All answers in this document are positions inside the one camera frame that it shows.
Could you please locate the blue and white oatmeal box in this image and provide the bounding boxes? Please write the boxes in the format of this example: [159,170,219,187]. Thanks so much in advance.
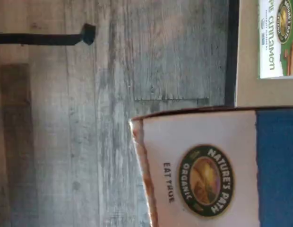
[129,106,293,227]

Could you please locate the black metal shelf rack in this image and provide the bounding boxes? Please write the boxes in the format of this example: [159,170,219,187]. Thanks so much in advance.
[224,0,293,112]

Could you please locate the green oatmeal box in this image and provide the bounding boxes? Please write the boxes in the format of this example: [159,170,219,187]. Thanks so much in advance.
[259,0,293,79]

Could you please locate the black bar with block end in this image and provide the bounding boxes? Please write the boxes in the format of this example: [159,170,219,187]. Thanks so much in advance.
[0,23,97,46]

